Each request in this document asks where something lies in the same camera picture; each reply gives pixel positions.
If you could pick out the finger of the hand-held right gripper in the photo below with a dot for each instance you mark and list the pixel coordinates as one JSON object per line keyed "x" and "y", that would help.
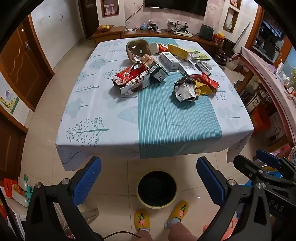
{"x": 268, "y": 157}
{"x": 245, "y": 164}

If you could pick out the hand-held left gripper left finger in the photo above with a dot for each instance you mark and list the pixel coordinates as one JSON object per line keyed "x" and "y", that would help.
{"x": 89, "y": 183}

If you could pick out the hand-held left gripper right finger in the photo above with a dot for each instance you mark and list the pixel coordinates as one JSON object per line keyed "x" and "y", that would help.
{"x": 209, "y": 178}

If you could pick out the yellow round trash bin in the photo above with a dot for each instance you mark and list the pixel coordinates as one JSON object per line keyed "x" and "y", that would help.
{"x": 157, "y": 188}

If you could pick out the yellow wrapper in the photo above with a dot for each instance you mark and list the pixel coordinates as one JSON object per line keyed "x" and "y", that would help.
{"x": 204, "y": 90}

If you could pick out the silver white carton box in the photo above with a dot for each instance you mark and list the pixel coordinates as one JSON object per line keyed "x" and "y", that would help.
{"x": 189, "y": 67}

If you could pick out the brown green milk carton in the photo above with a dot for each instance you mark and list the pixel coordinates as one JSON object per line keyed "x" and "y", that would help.
{"x": 159, "y": 75}

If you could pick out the yellow toothpaste box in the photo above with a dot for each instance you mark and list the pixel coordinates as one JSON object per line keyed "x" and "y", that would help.
{"x": 179, "y": 51}

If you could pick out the orange box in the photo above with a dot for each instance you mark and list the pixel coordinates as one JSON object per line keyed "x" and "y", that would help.
{"x": 260, "y": 117}

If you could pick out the yellow embroidered slipper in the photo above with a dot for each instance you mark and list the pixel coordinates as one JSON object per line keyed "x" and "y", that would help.
{"x": 177, "y": 213}
{"x": 141, "y": 219}

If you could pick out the person's right leg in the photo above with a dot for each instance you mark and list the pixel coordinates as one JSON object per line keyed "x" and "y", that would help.
{"x": 182, "y": 233}

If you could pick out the person's leg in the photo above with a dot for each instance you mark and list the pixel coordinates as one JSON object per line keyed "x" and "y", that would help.
{"x": 144, "y": 236}
{"x": 182, "y": 233}

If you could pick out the tree print tablecloth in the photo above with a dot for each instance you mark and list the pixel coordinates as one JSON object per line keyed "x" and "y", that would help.
{"x": 104, "y": 111}

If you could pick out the red gift box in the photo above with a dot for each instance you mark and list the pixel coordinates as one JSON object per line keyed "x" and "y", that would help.
{"x": 12, "y": 187}

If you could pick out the person's left leg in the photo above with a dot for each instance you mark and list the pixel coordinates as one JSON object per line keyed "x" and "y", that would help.
{"x": 144, "y": 236}

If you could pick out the pink covered long counter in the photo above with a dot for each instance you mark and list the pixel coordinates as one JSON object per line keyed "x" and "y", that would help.
{"x": 266, "y": 76}

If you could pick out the red crumpled wrapper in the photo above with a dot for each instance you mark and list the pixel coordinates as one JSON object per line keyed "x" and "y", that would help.
{"x": 209, "y": 81}

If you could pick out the crumpled silver wrapper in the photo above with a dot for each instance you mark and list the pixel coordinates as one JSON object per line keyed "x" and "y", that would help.
{"x": 185, "y": 90}

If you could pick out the white pot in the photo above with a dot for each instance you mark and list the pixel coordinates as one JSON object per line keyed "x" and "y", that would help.
{"x": 231, "y": 62}

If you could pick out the striped small box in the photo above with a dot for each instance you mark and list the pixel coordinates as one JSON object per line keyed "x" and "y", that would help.
{"x": 204, "y": 67}

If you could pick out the white brown packet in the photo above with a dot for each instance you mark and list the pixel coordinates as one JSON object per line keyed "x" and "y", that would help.
{"x": 135, "y": 87}

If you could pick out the red snack wrapper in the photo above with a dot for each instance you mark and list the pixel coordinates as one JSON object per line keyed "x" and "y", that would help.
{"x": 128, "y": 77}

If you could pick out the child's drawing poster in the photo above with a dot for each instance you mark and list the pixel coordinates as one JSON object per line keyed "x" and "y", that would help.
{"x": 9, "y": 97}

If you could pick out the yellow green packet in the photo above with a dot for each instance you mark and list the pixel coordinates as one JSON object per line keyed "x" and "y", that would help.
{"x": 200, "y": 55}

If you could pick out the mop stick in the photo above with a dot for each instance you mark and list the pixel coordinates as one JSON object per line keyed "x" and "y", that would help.
{"x": 241, "y": 37}

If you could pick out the white box with black label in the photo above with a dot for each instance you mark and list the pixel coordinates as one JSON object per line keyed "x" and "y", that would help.
{"x": 170, "y": 60}

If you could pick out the red basket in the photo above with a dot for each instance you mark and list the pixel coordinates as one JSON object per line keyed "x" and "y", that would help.
{"x": 218, "y": 39}

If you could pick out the brown wooden door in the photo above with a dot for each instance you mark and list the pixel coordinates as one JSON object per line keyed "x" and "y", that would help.
{"x": 23, "y": 69}

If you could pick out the dark green kitchen appliance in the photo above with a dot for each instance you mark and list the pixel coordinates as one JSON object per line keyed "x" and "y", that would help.
{"x": 205, "y": 32}

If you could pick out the red paper cup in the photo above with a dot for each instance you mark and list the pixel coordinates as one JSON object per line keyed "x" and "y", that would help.
{"x": 158, "y": 47}

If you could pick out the brown crumpled paper bowl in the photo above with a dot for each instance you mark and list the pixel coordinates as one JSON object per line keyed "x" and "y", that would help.
{"x": 136, "y": 49}

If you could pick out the white set-top box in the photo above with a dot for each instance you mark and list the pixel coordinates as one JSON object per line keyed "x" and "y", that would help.
{"x": 182, "y": 34}

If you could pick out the low wooden side cabinet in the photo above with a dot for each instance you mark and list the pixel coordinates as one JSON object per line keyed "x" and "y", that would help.
{"x": 108, "y": 36}

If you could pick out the long wooden tv cabinet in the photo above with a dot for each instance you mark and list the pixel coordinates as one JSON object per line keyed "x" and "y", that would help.
{"x": 161, "y": 33}

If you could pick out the fruit bowl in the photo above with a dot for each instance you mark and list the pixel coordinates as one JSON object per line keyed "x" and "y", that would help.
{"x": 104, "y": 28}

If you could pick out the white power strip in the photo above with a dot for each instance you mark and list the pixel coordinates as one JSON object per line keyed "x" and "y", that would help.
{"x": 175, "y": 22}

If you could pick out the dark wooden door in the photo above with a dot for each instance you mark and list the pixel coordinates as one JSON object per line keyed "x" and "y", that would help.
{"x": 89, "y": 18}

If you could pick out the black television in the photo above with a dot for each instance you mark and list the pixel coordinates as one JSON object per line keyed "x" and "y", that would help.
{"x": 175, "y": 5}

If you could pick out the wall niche shelf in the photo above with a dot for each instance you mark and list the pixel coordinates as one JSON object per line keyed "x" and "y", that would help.
{"x": 231, "y": 17}

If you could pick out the pink dumbbells in wall niche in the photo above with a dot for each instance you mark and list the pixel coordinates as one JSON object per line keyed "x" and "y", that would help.
{"x": 109, "y": 9}

